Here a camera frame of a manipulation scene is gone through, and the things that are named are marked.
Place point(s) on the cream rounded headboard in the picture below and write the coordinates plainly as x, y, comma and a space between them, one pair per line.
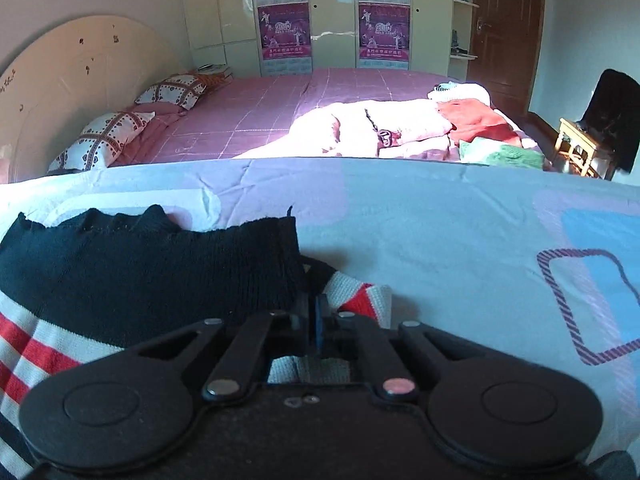
65, 85

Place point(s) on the stack of books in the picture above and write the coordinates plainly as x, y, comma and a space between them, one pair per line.
215, 69

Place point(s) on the striped knit sweater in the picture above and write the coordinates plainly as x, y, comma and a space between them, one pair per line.
125, 280

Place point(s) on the white and teal garment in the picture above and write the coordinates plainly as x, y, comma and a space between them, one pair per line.
460, 92

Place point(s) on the light blue printed blanket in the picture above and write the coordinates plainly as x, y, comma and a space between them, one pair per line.
425, 220

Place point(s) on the wooden stool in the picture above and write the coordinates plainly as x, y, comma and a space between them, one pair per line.
575, 135

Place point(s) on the green knit garment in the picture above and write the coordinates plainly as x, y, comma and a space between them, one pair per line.
500, 155

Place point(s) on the cream corner shelf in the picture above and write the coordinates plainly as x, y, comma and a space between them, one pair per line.
462, 5

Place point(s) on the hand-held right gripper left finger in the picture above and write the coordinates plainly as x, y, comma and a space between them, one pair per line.
240, 355

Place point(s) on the black chair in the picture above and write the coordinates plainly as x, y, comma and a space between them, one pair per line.
612, 115

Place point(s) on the purple wall poster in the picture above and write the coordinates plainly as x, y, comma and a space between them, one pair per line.
384, 35
285, 35

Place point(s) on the heart patterned pillow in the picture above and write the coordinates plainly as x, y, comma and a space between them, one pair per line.
100, 140
172, 91

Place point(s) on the pink checked bed sheet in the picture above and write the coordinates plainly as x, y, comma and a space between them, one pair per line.
260, 110

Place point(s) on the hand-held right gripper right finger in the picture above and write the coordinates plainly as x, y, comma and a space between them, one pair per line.
372, 350

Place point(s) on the cream glossy wardrobe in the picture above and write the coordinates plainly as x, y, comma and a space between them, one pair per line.
330, 10

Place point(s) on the brown wooden door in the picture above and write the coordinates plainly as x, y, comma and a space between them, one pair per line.
510, 35

